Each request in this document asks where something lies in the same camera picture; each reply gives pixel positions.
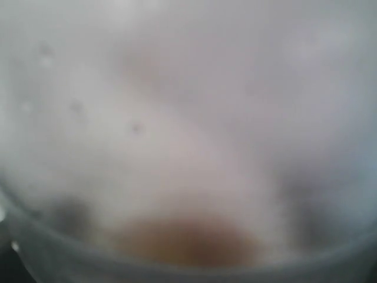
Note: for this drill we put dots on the clear plastic dome lid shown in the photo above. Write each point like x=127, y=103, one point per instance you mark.
x=260, y=113

